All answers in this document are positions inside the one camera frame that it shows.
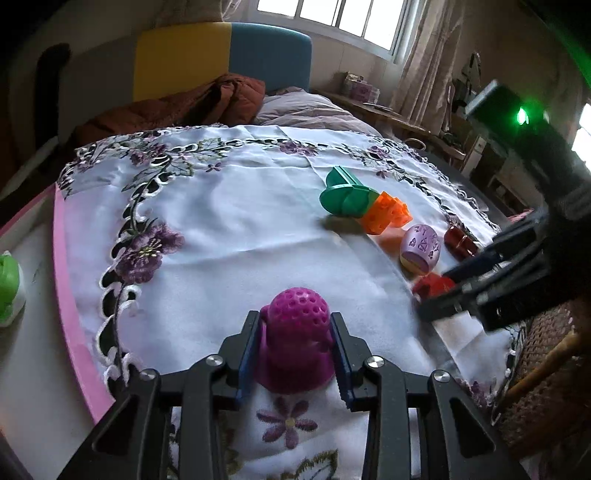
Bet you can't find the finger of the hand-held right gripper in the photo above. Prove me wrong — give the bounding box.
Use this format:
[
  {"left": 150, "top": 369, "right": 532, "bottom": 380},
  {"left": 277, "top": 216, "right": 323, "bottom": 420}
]
[
  {"left": 417, "top": 256, "right": 571, "bottom": 333},
  {"left": 443, "top": 208, "right": 555, "bottom": 284}
]

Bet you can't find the purple patterned egg toy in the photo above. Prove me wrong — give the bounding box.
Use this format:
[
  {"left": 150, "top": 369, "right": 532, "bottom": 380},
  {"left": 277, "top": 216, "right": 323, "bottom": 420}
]
[{"left": 399, "top": 224, "right": 441, "bottom": 273}]

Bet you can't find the wicker chair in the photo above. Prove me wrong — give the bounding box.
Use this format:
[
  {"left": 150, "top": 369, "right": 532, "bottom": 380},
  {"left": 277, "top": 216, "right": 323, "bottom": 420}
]
[{"left": 492, "top": 300, "right": 591, "bottom": 457}]

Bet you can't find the wooden desk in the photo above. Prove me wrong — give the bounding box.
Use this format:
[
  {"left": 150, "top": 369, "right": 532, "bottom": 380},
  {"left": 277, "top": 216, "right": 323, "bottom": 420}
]
[{"left": 323, "top": 90, "right": 467, "bottom": 162}]

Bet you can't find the white floral embroidered tablecloth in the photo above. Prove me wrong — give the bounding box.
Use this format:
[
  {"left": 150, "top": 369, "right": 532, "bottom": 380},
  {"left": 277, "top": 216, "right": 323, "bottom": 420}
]
[{"left": 55, "top": 124, "right": 527, "bottom": 480}]

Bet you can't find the light green plastic toy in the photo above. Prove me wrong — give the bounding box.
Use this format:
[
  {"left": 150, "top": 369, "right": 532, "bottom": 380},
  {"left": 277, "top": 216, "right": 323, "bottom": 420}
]
[{"left": 0, "top": 251, "right": 27, "bottom": 328}]

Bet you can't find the window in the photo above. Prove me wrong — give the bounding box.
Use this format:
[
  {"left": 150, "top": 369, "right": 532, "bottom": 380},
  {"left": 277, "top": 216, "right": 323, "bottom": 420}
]
[{"left": 256, "top": 0, "right": 419, "bottom": 65}]

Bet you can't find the cluttered shelf unit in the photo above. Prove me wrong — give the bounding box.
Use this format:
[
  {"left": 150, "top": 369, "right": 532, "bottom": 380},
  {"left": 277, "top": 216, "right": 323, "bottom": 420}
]
[{"left": 452, "top": 51, "right": 546, "bottom": 213}]

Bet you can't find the magenta perforated plastic toy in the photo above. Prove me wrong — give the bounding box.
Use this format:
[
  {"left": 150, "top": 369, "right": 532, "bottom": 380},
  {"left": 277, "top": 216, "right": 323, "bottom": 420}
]
[{"left": 255, "top": 287, "right": 337, "bottom": 394}]

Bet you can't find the pink cardboard box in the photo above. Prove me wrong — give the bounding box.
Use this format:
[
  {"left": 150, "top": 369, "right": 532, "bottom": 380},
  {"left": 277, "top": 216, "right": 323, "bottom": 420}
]
[{"left": 0, "top": 182, "right": 116, "bottom": 480}]

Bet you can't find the pink storage box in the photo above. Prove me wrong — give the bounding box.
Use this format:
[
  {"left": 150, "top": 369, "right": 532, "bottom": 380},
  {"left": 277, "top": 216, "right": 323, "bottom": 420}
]
[{"left": 342, "top": 71, "right": 382, "bottom": 104}]

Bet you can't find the orange plastic block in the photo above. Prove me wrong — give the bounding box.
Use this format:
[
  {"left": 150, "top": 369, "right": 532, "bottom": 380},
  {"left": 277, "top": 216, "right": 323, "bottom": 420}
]
[{"left": 359, "top": 191, "right": 411, "bottom": 236}]

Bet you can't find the beige curtain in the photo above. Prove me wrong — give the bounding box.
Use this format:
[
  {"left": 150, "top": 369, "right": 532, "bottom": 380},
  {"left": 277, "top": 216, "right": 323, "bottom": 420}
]
[
  {"left": 392, "top": 0, "right": 476, "bottom": 134},
  {"left": 154, "top": 0, "right": 259, "bottom": 28}
]

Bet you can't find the dark green plastic mold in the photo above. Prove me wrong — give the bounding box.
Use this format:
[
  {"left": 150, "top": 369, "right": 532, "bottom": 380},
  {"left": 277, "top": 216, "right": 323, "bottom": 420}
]
[{"left": 320, "top": 166, "right": 377, "bottom": 217}]

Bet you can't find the dark red plastic toy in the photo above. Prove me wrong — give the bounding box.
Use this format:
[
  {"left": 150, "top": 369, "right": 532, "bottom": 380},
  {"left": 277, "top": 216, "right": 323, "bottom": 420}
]
[{"left": 443, "top": 224, "right": 481, "bottom": 259}]

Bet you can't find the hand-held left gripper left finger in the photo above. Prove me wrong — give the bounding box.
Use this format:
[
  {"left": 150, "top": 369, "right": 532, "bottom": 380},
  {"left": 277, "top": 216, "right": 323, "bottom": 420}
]
[{"left": 58, "top": 310, "right": 262, "bottom": 480}]

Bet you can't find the pink pillow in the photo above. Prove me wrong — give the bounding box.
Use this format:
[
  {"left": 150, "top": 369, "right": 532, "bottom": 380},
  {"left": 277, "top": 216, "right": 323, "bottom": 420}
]
[{"left": 253, "top": 88, "right": 384, "bottom": 139}]

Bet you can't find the grey yellow blue headboard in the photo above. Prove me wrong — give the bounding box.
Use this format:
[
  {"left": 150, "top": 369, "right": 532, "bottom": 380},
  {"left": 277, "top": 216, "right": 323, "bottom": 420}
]
[{"left": 58, "top": 22, "right": 314, "bottom": 134}]

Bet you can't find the rust brown jacket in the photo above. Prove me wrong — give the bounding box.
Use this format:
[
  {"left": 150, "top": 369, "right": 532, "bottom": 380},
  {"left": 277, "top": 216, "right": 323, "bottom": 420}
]
[{"left": 74, "top": 73, "right": 267, "bottom": 148}]

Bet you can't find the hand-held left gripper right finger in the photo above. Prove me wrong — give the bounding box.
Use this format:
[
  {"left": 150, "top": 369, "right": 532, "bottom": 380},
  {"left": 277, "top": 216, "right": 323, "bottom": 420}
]
[{"left": 330, "top": 312, "right": 532, "bottom": 480}]

